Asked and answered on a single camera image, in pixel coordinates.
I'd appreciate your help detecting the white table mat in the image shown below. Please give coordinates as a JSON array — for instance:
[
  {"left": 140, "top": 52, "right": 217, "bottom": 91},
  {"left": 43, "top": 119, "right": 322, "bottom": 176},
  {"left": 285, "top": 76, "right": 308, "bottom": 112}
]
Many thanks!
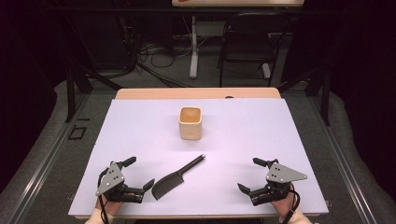
[{"left": 67, "top": 98, "right": 330, "bottom": 217}]

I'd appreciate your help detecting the wooden table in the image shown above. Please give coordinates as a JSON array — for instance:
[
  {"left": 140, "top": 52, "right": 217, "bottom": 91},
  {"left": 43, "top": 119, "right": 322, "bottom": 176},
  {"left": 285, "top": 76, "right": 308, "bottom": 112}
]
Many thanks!
[{"left": 115, "top": 87, "right": 282, "bottom": 101}]

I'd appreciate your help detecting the person's right hand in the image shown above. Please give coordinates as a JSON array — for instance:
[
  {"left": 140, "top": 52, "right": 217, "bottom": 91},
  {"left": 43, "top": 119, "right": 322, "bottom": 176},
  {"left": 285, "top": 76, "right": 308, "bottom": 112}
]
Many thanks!
[{"left": 259, "top": 183, "right": 297, "bottom": 219}]

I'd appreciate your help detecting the black folding chair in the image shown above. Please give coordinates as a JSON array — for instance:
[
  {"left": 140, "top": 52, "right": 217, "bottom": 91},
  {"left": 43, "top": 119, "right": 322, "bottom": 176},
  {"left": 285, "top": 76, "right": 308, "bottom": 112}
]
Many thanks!
[{"left": 217, "top": 12, "right": 292, "bottom": 89}]

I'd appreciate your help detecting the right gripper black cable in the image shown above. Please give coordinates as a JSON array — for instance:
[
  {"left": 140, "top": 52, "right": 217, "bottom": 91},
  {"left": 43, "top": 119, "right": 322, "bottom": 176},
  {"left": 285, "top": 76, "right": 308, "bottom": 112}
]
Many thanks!
[{"left": 278, "top": 182, "right": 302, "bottom": 224}]

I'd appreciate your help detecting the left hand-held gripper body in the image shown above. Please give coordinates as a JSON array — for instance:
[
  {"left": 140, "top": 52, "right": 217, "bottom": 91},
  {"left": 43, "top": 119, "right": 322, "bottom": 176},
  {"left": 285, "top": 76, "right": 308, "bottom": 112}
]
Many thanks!
[{"left": 95, "top": 161, "right": 146, "bottom": 204}]

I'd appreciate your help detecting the beige square cup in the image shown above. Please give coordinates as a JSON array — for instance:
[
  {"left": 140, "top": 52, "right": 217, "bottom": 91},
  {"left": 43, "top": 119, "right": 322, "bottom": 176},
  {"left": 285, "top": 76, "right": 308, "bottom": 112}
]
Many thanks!
[{"left": 177, "top": 105, "right": 204, "bottom": 141}]

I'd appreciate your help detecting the white desk leg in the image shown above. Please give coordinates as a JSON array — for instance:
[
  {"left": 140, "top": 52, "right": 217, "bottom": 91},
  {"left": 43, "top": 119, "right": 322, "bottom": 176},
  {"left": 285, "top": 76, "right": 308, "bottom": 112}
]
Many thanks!
[{"left": 189, "top": 15, "right": 201, "bottom": 79}]

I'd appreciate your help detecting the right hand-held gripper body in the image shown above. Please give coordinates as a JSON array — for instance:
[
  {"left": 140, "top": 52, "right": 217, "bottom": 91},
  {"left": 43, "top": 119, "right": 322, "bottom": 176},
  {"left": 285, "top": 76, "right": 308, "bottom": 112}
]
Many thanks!
[{"left": 247, "top": 160, "right": 309, "bottom": 207}]

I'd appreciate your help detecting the person's left hand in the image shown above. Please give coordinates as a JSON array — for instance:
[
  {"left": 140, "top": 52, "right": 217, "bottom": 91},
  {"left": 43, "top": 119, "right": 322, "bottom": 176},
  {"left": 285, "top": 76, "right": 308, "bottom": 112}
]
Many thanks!
[{"left": 95, "top": 193, "right": 138, "bottom": 217}]

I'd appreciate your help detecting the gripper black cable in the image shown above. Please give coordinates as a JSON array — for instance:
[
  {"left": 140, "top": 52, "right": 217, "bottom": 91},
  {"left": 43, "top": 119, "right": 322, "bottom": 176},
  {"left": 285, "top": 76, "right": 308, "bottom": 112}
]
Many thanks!
[
  {"left": 278, "top": 182, "right": 302, "bottom": 224},
  {"left": 97, "top": 169, "right": 110, "bottom": 224}
]

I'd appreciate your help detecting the background wooden desk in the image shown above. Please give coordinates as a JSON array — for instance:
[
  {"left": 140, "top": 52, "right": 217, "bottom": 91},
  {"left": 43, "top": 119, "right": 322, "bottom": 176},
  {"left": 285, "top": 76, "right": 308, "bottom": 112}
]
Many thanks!
[{"left": 171, "top": 0, "right": 305, "bottom": 8}]

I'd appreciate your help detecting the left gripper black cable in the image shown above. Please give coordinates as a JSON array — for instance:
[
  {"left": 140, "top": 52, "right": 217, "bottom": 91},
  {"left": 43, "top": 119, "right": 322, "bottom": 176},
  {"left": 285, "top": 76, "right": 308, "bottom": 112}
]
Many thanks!
[{"left": 97, "top": 169, "right": 110, "bottom": 224}]

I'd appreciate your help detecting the black metal stand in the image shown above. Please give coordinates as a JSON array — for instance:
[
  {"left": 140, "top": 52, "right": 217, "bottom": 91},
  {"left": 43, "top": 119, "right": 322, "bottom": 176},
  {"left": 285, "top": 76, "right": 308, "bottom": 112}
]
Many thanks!
[
  {"left": 64, "top": 60, "right": 124, "bottom": 124},
  {"left": 276, "top": 60, "right": 332, "bottom": 127}
]

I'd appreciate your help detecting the bundle of floor cables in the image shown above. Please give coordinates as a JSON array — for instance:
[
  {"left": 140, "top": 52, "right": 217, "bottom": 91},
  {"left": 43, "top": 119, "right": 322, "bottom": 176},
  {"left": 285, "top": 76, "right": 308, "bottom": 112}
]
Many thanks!
[{"left": 124, "top": 18, "right": 195, "bottom": 89}]

